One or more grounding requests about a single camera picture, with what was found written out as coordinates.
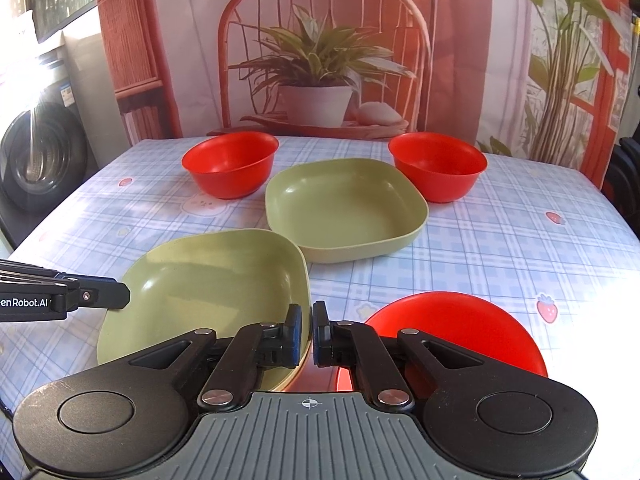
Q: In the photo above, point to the red bowl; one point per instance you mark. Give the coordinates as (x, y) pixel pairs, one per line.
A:
(437, 170)
(230, 167)

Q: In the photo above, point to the grey washing machine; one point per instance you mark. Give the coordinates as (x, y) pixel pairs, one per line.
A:
(45, 160)

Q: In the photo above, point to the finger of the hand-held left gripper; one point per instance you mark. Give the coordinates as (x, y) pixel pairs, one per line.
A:
(25, 269)
(102, 295)

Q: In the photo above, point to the green square plate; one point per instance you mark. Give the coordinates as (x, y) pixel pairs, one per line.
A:
(200, 285)
(345, 205)

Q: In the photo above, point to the blue plaid tablecloth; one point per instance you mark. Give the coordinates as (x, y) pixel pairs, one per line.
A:
(500, 250)

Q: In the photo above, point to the red round plate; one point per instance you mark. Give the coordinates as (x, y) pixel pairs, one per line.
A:
(450, 315)

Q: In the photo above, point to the printed room backdrop cloth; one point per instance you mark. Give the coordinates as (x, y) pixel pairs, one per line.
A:
(350, 35)

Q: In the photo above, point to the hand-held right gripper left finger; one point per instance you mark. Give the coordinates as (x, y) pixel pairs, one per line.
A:
(295, 332)

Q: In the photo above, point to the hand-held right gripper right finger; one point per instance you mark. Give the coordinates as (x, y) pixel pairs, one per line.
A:
(317, 335)

